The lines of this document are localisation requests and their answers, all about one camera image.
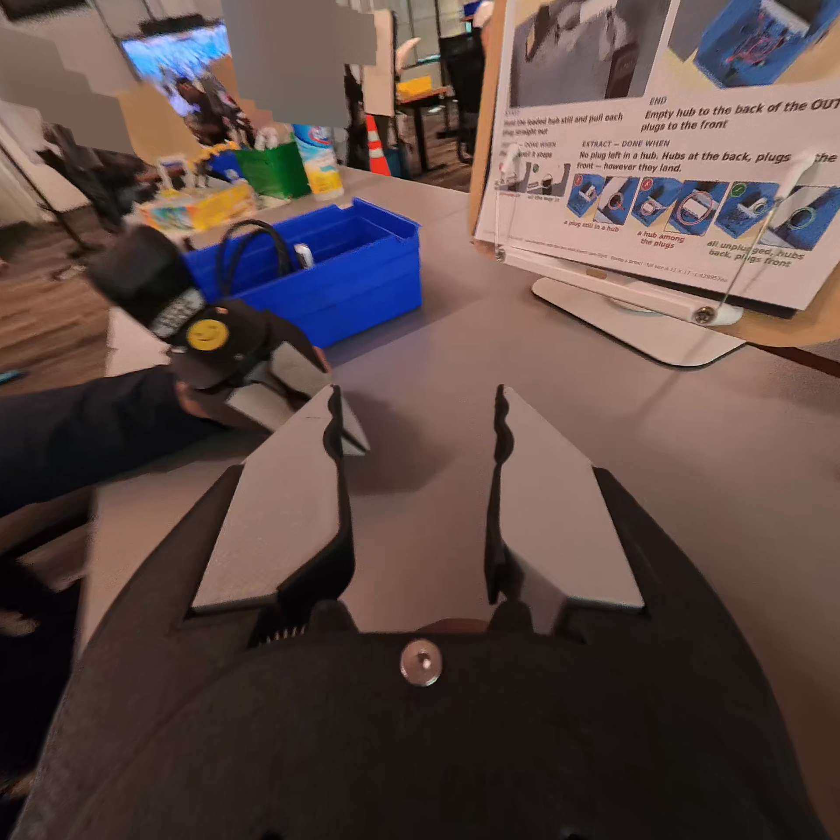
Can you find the blue storage bin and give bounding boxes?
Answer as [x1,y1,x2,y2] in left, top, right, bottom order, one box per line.
[182,197,423,349]

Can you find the white stand base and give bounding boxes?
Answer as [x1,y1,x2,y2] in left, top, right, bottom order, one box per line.
[532,276,747,368]

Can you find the black braided cable green plugs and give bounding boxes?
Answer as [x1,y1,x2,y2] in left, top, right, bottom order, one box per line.
[217,220,298,298]

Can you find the small green bin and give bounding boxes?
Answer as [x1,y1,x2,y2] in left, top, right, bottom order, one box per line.
[235,141,313,201]

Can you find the television screen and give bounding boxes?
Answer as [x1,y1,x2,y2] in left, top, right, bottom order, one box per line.
[121,23,232,117]

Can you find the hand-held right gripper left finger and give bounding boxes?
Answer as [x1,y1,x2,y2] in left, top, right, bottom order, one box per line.
[190,384,357,622]

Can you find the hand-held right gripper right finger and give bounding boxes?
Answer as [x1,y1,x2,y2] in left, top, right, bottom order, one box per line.
[484,385,645,632]

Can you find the wipes tub blue yellow label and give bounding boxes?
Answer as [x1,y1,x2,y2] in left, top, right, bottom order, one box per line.
[292,125,346,202]

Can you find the yellow printed box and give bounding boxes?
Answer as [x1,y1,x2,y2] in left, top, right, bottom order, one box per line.
[138,180,258,232]

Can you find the person's left hand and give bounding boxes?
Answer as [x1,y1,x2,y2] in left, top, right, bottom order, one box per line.
[176,382,232,425]

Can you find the orange traffic cone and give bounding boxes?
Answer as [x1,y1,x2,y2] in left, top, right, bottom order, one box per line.
[364,115,393,178]

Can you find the black chair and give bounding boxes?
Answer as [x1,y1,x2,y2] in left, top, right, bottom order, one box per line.
[438,33,488,163]

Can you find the wooden stand board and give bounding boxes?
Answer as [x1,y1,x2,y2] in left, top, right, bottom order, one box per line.
[467,0,840,350]

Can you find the person's left forearm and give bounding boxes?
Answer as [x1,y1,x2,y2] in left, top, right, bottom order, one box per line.
[0,367,227,517]

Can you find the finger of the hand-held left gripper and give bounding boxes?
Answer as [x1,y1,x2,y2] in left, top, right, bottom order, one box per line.
[272,343,371,458]
[225,382,311,434]

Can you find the white sign board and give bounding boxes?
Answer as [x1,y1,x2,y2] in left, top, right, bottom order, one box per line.
[362,10,396,119]

